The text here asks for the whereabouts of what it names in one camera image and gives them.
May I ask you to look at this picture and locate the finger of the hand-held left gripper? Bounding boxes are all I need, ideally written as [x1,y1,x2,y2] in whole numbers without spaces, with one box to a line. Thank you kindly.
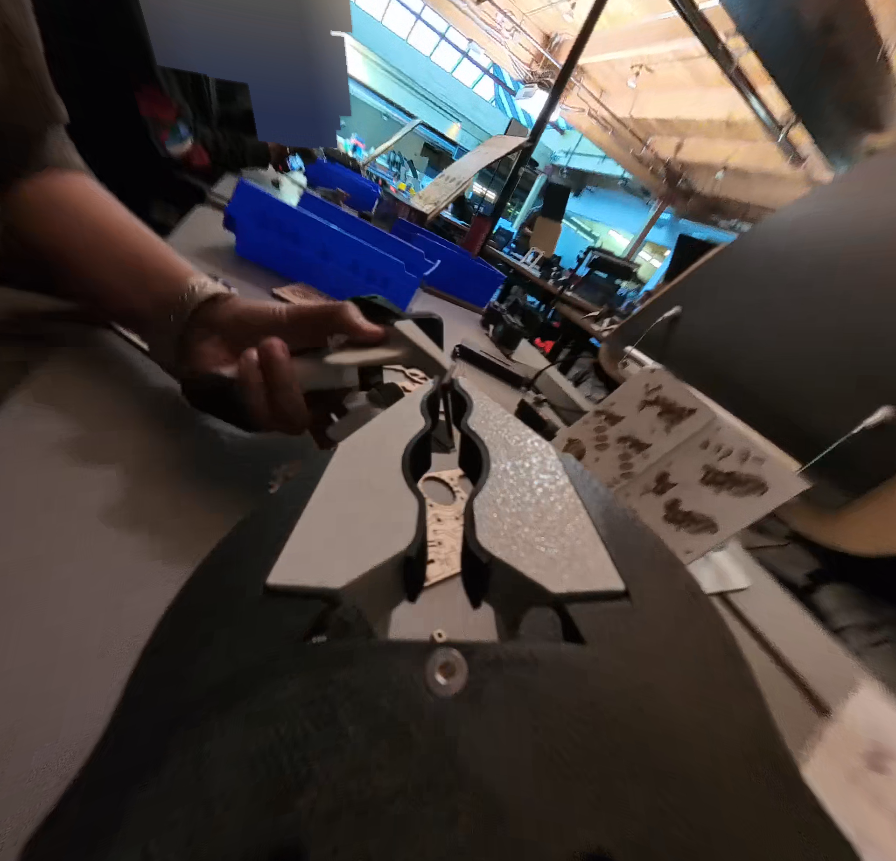
[323,342,421,371]
[392,314,457,381]

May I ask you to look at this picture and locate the thin wooden puzzle piece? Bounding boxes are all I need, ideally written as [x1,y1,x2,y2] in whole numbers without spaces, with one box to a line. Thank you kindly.
[427,378,460,454]

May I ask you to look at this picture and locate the wooden puzzle sheet round holes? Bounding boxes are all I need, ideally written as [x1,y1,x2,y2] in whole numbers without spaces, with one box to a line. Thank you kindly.
[416,465,469,589]

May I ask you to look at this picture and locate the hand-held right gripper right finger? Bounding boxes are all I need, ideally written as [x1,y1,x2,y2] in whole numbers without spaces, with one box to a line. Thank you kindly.
[451,378,627,606]

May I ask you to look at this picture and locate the silver bracelet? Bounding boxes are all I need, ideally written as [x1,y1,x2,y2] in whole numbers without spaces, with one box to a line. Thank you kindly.
[168,277,235,330]

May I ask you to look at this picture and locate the person's left hand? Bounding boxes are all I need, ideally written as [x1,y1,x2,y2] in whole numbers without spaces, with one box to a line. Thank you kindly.
[178,294,387,437]

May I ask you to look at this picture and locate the black camera device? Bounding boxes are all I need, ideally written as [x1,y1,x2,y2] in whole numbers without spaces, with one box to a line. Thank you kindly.
[483,300,543,348]

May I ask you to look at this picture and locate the illustrated instruction booklet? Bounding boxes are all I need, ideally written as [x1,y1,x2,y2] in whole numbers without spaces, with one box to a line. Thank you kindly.
[553,368,813,565]

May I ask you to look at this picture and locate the person's left forearm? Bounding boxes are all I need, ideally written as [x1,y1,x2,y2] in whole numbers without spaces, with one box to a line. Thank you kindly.
[0,168,232,358]

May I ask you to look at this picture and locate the blue storage bin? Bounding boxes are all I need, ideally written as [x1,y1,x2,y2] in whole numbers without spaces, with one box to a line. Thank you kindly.
[224,179,438,311]
[301,160,506,302]

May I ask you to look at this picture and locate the grey desk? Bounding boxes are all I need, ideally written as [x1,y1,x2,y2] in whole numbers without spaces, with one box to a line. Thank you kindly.
[0,175,896,827]

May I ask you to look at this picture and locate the black pillar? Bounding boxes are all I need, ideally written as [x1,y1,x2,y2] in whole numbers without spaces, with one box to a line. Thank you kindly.
[500,0,617,211]

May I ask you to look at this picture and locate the curved wooden board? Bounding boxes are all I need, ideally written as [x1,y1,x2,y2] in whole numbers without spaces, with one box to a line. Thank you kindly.
[413,137,530,218]

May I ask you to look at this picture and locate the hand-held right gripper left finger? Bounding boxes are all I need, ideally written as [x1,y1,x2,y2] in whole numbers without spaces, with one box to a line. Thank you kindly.
[266,378,449,606]

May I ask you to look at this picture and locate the black rectangular bar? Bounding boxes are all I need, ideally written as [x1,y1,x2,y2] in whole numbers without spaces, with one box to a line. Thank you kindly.
[454,343,529,388]

